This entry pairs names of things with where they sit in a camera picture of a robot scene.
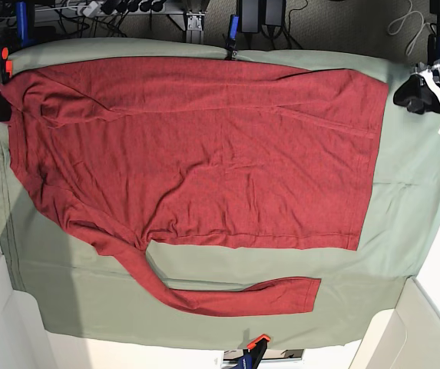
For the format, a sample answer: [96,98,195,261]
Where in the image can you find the red long-sleeve T-shirt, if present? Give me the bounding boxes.
[2,57,389,317]

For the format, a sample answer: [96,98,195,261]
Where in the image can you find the orange black clamp far-left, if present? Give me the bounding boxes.
[0,46,13,84]

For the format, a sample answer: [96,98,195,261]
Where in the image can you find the blue clamp handle top-left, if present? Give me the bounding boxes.
[15,1,31,48]

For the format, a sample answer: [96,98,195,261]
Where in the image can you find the white bin right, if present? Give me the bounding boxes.
[350,278,440,369]

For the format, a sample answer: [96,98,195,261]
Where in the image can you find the blue handled clamp top centre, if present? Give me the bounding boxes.
[225,15,239,60]

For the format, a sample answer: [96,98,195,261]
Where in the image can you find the white bin left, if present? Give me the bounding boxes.
[0,253,57,368]

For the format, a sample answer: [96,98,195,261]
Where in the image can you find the black power adapter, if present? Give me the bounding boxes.
[237,0,286,33]

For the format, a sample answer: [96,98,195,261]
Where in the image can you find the aluminium frame bracket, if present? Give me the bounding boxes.
[167,0,210,45]

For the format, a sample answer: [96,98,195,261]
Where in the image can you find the orange black clamp near edge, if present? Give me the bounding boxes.
[235,334,271,369]

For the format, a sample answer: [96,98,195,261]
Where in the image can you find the white bin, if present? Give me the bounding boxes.
[0,253,57,368]
[350,278,440,369]

